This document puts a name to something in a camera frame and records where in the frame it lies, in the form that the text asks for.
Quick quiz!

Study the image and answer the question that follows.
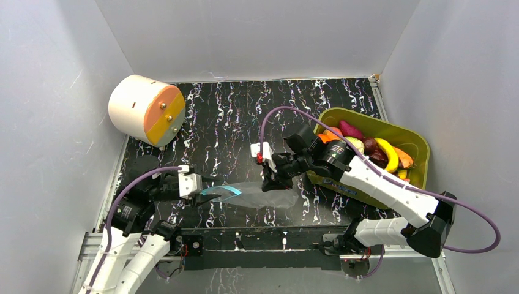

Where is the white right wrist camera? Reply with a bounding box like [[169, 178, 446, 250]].
[[250, 142, 277, 172]]

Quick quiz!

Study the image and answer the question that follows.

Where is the olive green plastic bin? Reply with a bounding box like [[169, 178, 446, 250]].
[[307, 107, 430, 209]]

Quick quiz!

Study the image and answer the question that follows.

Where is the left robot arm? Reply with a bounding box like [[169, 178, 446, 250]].
[[79, 155, 219, 293]]

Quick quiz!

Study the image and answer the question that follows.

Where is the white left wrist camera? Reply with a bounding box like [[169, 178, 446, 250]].
[[177, 165, 203, 200]]

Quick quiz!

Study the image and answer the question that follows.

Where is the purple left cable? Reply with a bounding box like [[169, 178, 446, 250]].
[[83, 165, 183, 294]]

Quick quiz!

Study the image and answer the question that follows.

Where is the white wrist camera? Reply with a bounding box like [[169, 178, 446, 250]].
[[250, 142, 277, 172], [177, 165, 203, 200]]

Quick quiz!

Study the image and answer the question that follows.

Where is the white round drawer cabinet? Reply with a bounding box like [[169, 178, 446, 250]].
[[108, 74, 186, 147]]

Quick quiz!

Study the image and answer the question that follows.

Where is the orange toy fruit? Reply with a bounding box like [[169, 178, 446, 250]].
[[318, 127, 343, 143]]

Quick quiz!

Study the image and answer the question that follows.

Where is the orange toy carrot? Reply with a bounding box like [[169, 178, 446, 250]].
[[394, 147, 414, 169]]

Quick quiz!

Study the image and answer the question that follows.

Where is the yellow toy banana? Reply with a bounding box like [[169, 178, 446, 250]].
[[375, 138, 399, 173]]

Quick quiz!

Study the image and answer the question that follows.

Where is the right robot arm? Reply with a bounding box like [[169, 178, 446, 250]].
[[250, 126, 455, 258]]

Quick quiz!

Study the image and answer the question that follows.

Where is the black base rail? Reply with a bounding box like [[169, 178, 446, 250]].
[[178, 226, 386, 272]]

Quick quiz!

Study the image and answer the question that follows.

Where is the green toy cabbage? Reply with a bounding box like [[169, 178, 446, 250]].
[[345, 137, 365, 155]]

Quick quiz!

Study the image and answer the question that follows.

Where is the purple toy sweet potato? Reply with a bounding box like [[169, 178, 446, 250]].
[[339, 121, 364, 140]]

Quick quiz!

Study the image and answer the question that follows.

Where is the aluminium frame rail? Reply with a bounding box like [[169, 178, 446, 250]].
[[80, 226, 442, 259]]

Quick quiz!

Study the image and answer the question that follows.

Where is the clear zip top bag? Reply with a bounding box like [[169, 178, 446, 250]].
[[201, 182, 299, 209]]

